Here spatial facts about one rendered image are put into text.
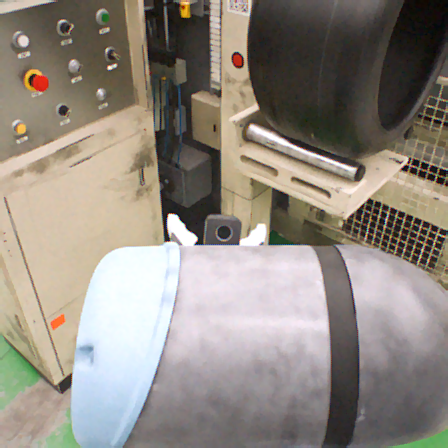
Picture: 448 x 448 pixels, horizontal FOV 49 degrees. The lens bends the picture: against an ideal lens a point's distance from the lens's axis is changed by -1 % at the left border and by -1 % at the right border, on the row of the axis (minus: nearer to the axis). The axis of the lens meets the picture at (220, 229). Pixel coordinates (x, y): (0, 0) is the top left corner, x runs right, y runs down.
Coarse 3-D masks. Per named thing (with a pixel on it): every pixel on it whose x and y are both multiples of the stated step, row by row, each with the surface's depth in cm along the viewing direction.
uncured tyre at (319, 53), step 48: (288, 0) 96; (336, 0) 90; (384, 0) 89; (432, 0) 128; (288, 48) 99; (336, 48) 92; (384, 48) 94; (432, 48) 132; (288, 96) 105; (336, 96) 98; (384, 96) 139; (336, 144) 110; (384, 144) 118
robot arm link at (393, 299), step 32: (352, 256) 27; (384, 256) 27; (352, 288) 25; (384, 288) 25; (416, 288) 26; (384, 320) 24; (416, 320) 24; (384, 352) 23; (416, 352) 24; (384, 384) 23; (416, 384) 24; (384, 416) 24; (416, 416) 24
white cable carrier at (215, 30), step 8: (216, 0) 131; (216, 8) 132; (216, 16) 134; (216, 24) 135; (216, 32) 136; (216, 40) 138; (216, 48) 139; (216, 56) 140; (216, 64) 142; (216, 72) 143; (216, 80) 145
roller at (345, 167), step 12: (252, 132) 134; (264, 132) 132; (276, 132) 131; (264, 144) 133; (276, 144) 130; (288, 144) 128; (300, 144) 126; (300, 156) 126; (312, 156) 124; (324, 156) 122; (336, 156) 122; (324, 168) 124; (336, 168) 121; (348, 168) 119; (360, 168) 118; (360, 180) 120
